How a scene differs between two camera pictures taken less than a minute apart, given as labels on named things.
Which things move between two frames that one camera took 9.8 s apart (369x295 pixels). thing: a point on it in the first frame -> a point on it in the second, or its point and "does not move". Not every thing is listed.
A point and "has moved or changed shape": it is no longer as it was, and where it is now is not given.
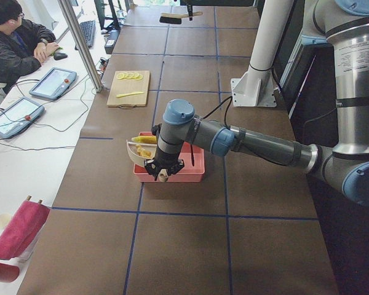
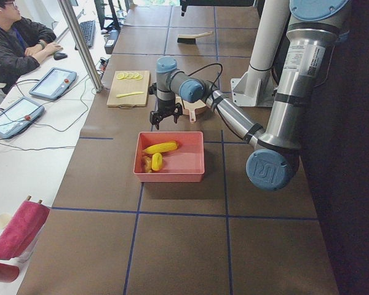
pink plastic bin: [187, 173] does not move
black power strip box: [111, 43] does not move
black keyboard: [89, 29] does not move
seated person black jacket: [15, 45] does not move
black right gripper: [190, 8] -> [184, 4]
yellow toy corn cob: [145, 139] has moved or changed shape
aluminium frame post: [93, 72] does not move
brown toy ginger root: [142, 152] has moved or changed shape
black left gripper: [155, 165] -> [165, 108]
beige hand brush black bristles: [176, 18] -> [190, 39]
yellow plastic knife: [122, 94] does not move
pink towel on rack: [18, 230] does not move
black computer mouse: [58, 56] does not move
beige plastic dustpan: [141, 152] -> [191, 109]
